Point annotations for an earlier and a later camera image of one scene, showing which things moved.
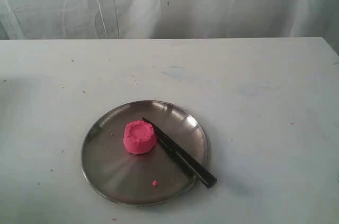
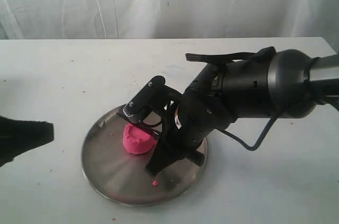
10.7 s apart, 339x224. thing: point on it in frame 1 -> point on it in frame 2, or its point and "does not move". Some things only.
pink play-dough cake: [139, 137] does not move
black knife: [187, 162] -> [140, 125]
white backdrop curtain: [95, 4] does not move
